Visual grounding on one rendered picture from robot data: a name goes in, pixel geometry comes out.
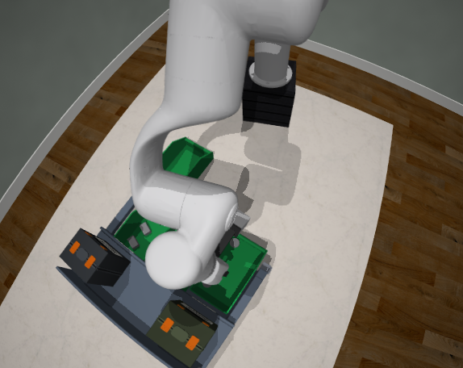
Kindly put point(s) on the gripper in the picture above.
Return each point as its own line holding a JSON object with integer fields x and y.
{"x": 220, "y": 270}

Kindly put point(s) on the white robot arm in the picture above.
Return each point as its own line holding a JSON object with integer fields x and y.
{"x": 206, "y": 58}

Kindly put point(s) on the grey shelf rack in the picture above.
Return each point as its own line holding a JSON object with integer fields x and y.
{"x": 135, "y": 301}

